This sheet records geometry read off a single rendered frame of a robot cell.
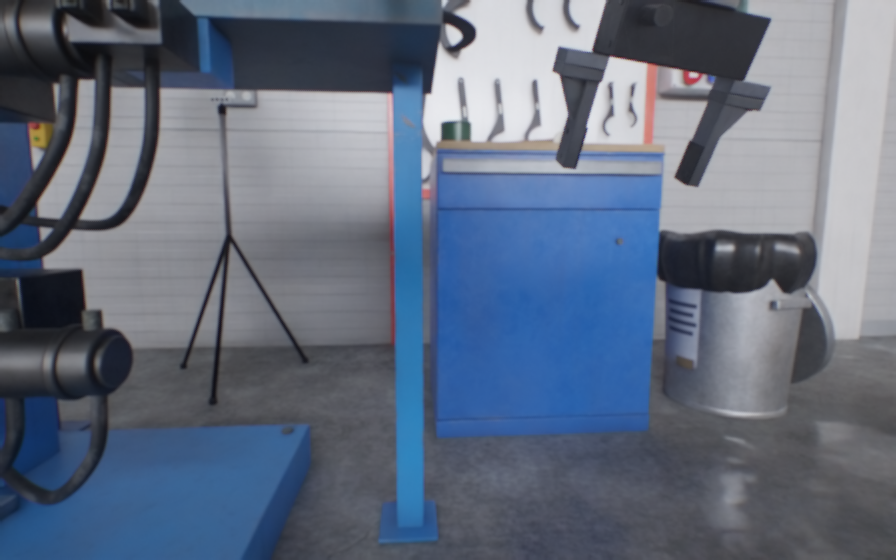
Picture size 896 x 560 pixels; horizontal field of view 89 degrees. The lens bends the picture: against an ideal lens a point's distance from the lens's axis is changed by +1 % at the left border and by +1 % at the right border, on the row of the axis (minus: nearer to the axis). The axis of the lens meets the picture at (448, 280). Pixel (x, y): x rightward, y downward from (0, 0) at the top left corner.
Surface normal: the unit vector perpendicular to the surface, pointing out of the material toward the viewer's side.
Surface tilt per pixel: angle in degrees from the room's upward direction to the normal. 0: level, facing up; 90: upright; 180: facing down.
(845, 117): 90
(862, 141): 90
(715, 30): 113
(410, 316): 90
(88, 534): 0
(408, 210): 90
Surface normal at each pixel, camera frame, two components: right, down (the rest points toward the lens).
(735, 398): -0.36, 0.17
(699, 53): 0.08, 0.51
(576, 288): 0.07, 0.12
